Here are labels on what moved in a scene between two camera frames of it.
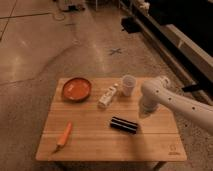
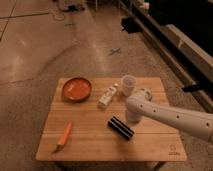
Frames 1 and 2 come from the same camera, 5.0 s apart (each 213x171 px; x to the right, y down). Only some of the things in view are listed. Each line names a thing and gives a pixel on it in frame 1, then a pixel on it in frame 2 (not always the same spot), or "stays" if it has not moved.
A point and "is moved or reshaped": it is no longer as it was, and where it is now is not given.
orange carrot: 63,136 stays
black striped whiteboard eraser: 123,124 is moved or reshaped
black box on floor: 130,24 stays
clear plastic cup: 128,82 stays
